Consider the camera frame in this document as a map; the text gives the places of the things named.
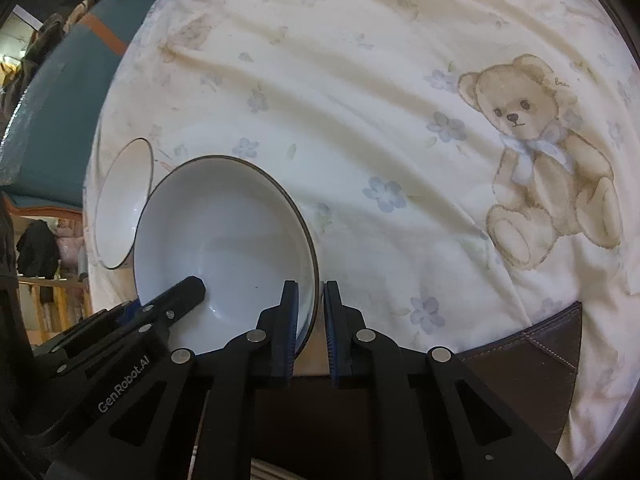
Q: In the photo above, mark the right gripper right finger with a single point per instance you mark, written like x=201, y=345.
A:
x=430, y=416

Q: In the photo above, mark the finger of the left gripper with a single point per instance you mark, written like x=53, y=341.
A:
x=130, y=310
x=104, y=327

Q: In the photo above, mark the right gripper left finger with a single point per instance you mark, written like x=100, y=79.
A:
x=186, y=416

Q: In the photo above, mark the large fish pattern bowl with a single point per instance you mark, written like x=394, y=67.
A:
x=230, y=224

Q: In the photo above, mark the medium fish pattern bowl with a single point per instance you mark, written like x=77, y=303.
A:
x=123, y=195

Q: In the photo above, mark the black leather mat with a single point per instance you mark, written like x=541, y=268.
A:
x=535, y=370

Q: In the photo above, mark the white floral bed sheet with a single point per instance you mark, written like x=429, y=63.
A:
x=468, y=167

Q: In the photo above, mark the teal bed frame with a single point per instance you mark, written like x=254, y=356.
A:
x=47, y=144

